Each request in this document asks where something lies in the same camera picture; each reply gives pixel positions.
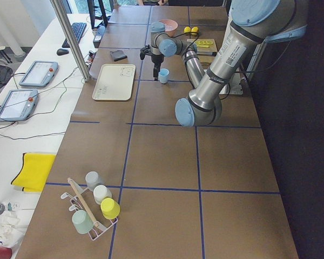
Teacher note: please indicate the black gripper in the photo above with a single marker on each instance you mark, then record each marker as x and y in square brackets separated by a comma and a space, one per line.
[156, 59]

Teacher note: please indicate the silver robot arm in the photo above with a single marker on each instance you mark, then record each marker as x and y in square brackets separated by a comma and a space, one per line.
[253, 22]

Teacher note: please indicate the light blue plastic cup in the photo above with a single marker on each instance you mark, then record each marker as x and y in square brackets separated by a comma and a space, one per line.
[163, 75]

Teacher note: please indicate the clear ice cubes pile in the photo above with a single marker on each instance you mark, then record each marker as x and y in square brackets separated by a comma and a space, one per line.
[169, 27]

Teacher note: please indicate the grey cup on rack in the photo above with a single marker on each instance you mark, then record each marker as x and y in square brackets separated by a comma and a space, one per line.
[93, 179]

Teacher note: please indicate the white cup on rack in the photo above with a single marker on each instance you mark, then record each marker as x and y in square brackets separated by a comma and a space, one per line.
[101, 192]

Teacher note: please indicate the yellow cup on rack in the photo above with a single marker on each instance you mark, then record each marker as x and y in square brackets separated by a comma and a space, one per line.
[110, 208]

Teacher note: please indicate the green cup on rack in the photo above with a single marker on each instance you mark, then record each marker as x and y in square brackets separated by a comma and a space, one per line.
[82, 222]

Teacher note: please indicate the pink bowl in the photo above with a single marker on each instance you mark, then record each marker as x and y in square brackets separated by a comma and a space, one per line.
[170, 22]

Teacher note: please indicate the grey folded cloth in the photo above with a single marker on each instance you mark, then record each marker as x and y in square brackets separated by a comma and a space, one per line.
[118, 55]

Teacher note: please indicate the cream bear tray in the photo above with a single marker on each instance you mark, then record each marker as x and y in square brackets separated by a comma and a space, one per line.
[114, 83]

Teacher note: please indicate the yellow lemon far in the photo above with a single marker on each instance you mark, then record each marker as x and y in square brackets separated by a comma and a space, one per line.
[187, 29]

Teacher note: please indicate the lemon slices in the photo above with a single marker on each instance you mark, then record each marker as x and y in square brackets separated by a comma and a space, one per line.
[204, 42]

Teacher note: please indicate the wooden cutting board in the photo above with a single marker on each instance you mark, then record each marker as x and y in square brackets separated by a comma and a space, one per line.
[205, 60]

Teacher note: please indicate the yellow lemon near bowl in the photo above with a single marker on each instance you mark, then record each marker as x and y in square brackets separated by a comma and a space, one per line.
[195, 31]

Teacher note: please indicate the black box with label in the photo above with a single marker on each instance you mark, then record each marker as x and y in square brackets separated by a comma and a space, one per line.
[98, 36]

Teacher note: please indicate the black keyboard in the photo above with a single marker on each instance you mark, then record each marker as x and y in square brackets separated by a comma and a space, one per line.
[78, 29]

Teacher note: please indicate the black computer mouse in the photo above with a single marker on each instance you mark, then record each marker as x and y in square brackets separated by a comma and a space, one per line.
[61, 52]

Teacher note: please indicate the upper teach pendant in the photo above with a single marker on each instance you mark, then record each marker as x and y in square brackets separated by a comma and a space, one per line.
[39, 74]

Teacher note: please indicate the teach pendant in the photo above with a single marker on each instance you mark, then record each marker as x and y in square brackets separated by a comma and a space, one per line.
[18, 105]
[39, 74]

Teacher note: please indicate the lower teach pendant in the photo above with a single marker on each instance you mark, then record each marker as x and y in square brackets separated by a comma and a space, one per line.
[18, 105]

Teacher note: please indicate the yellow cloth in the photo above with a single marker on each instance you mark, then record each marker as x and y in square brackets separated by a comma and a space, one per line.
[34, 172]

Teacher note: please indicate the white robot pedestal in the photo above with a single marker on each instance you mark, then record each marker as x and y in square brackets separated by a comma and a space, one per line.
[234, 87]

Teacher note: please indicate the aluminium frame post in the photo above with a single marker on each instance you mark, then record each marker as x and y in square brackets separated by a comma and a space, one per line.
[71, 39]

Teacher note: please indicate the white wire cup rack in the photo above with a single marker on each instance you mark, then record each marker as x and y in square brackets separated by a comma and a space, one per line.
[79, 201]

